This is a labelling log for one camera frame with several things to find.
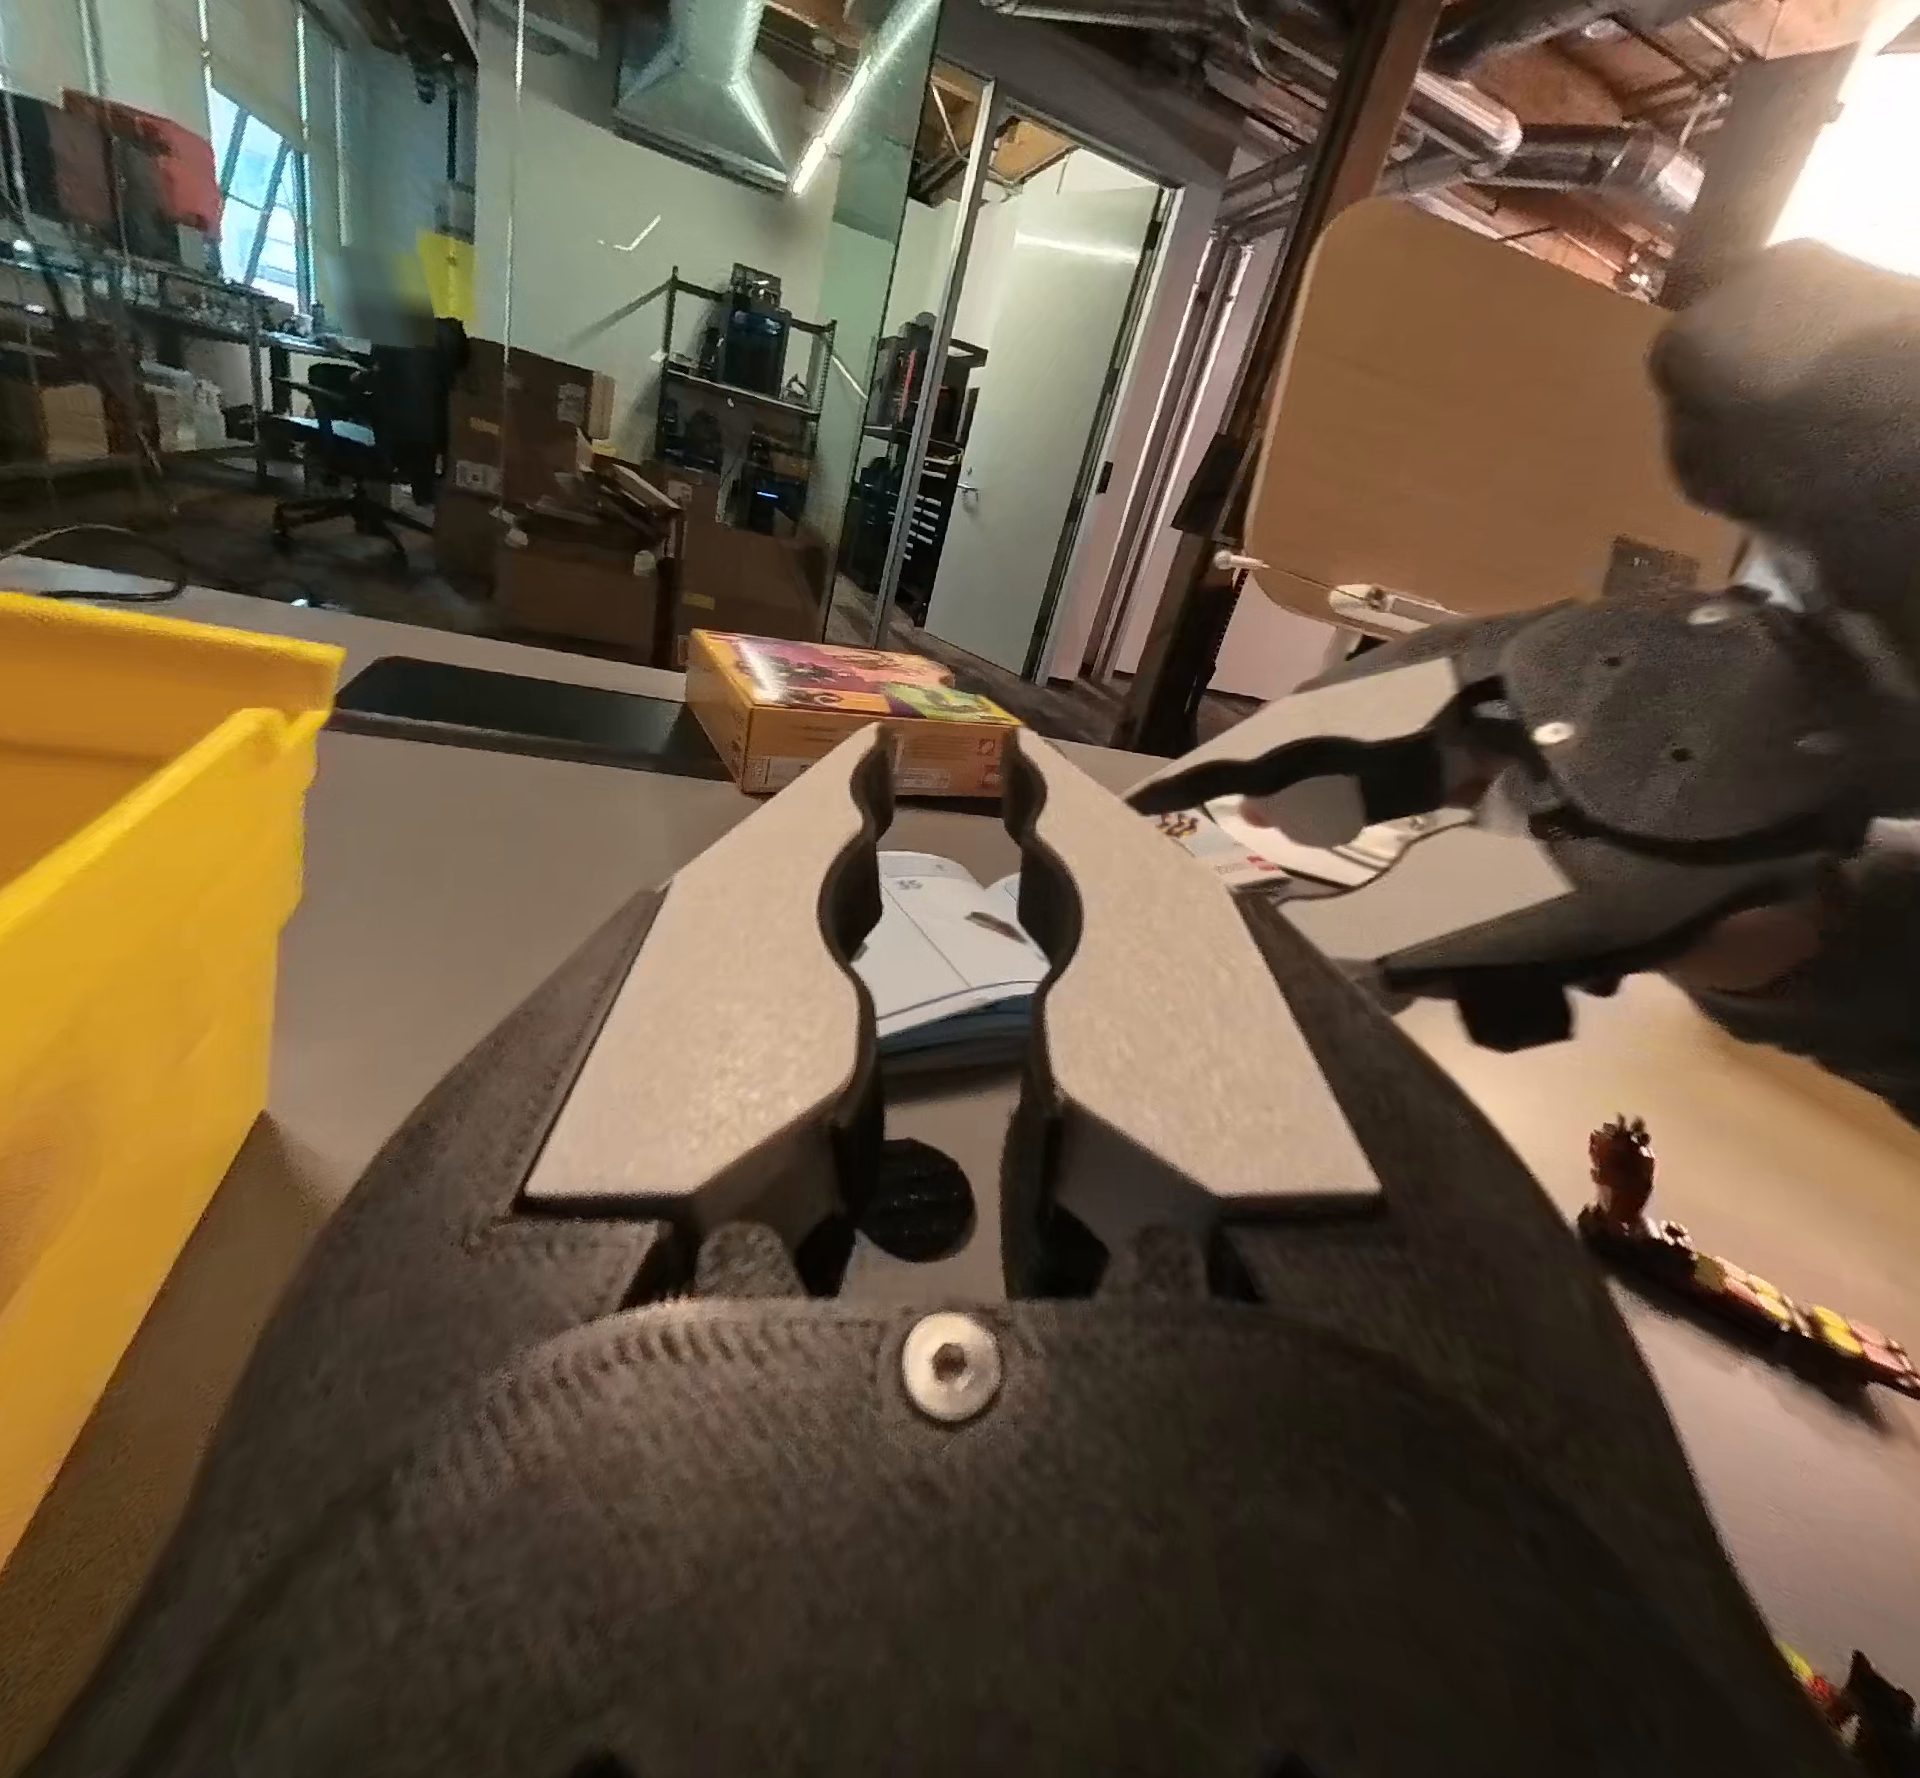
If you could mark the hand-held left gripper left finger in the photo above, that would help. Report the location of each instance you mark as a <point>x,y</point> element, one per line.
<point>705,1059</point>

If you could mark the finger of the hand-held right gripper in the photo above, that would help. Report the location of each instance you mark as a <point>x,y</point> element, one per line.
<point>1455,900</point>
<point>1351,720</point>

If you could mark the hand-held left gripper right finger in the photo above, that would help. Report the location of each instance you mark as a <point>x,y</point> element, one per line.
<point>1200,1059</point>

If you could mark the instruction booklet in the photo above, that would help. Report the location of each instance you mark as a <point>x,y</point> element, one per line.
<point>944,952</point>
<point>1274,867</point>

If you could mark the yellow plastic bin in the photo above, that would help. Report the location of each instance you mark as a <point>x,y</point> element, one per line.
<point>134,982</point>

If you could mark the black round lego plate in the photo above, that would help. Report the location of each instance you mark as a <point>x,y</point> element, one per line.
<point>918,1200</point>

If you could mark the orange cardboard lego box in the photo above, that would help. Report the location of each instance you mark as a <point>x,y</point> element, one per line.
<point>795,720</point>

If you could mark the long red yellow lego assembly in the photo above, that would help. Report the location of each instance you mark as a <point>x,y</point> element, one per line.
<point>1725,1268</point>

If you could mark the person's right hand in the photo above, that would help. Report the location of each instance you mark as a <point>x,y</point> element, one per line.
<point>1749,951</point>

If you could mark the closed instruction booklet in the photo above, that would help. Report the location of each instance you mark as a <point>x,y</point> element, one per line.
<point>1274,867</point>

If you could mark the wooden desk lamp white base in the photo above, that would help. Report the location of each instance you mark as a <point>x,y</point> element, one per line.
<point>1471,428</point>

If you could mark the dark teal desk pad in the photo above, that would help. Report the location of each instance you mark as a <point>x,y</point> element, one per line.
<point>524,720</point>

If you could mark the white door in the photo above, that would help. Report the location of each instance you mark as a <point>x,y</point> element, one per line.
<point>1051,428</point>

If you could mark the pile of cardboard boxes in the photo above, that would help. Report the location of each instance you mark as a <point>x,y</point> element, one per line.
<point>571,519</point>

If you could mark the bright studio light panel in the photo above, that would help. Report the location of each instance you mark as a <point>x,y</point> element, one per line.
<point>1860,129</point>

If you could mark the black metal equipment rack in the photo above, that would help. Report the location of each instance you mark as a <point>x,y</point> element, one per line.
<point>750,383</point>

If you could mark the black office chair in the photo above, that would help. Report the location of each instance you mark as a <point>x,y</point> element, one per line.
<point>374,442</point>

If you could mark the yellow paper sign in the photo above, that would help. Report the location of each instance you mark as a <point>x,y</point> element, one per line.
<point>446,275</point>

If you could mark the orange storage crate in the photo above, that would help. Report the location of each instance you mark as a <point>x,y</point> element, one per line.
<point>151,166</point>

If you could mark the silver ventilation duct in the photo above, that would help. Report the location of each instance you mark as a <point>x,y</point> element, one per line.
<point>729,8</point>

